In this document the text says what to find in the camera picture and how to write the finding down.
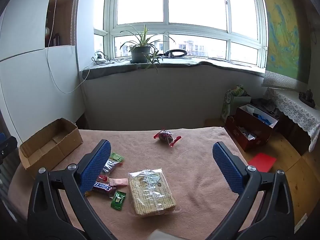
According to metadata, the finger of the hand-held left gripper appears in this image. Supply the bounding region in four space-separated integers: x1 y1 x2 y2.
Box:
0 132 18 165

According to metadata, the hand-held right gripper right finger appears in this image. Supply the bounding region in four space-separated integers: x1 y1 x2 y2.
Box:
207 141 295 240

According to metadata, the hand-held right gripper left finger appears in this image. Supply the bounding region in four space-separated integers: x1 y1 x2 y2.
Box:
27 139 118 240

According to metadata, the clear snack packet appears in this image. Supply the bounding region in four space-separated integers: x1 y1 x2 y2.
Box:
101 159 123 175

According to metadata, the brown chocolate bar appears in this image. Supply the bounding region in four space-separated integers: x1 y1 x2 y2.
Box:
91 181 117 198

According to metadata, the green candy packet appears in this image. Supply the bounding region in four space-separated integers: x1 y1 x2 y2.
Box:
109 152 125 163
111 190 126 211

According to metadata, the pink candy packet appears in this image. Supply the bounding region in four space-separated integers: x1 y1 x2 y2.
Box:
107 177 128 187

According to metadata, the cardboard box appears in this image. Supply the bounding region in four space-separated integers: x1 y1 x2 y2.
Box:
19 118 83 178

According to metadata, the clear-wrapped cracker packet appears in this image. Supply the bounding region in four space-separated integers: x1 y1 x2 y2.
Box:
127 168 177 216

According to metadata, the red snack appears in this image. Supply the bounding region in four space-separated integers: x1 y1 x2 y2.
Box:
153 129 182 147

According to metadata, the flat red book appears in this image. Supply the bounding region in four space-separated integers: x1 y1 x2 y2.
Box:
248 152 277 173

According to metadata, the red storage box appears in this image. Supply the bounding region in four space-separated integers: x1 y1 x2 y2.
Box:
225 116 272 152

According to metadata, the open red box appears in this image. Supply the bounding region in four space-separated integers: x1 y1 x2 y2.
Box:
236 104 279 140

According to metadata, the white cabinet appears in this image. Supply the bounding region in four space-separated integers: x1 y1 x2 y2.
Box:
0 0 85 140

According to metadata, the dark wooden cabinet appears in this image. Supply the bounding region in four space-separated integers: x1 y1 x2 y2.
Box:
275 110 313 155

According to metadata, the white lace tablecloth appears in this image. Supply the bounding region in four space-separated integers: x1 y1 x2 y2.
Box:
265 87 320 153

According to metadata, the white power strip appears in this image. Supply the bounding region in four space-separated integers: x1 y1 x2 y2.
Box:
92 51 112 65

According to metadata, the dark figurine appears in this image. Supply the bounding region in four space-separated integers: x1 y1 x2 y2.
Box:
299 89 316 108

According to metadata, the potted spider plant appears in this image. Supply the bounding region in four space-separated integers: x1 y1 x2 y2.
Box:
120 24 177 73

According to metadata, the white framed window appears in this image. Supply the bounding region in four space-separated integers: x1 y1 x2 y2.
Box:
94 0 268 69

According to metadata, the white cable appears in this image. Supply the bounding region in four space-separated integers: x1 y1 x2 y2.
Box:
46 0 88 94

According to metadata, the black ring light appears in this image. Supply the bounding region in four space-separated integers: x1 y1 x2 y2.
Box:
164 49 188 58

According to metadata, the wooden wall shelf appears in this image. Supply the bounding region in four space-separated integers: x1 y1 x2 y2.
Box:
45 0 77 48

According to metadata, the yellow blue wall scroll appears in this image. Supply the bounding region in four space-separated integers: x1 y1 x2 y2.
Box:
260 0 308 90

